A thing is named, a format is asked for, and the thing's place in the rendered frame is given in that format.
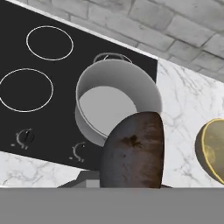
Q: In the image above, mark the black hob knob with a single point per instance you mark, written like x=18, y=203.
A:
x=25, y=137

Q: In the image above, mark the yellow bowl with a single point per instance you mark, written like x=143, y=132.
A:
x=211, y=148

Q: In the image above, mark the dark rusty metal ladle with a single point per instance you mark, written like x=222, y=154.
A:
x=134, y=151

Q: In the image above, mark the grey metal pot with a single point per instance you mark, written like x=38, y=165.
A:
x=113, y=87

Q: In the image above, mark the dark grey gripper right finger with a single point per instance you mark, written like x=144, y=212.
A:
x=166, y=186

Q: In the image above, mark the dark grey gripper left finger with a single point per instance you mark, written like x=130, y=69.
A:
x=87, y=180

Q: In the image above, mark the black glass hob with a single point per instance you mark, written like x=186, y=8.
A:
x=43, y=87

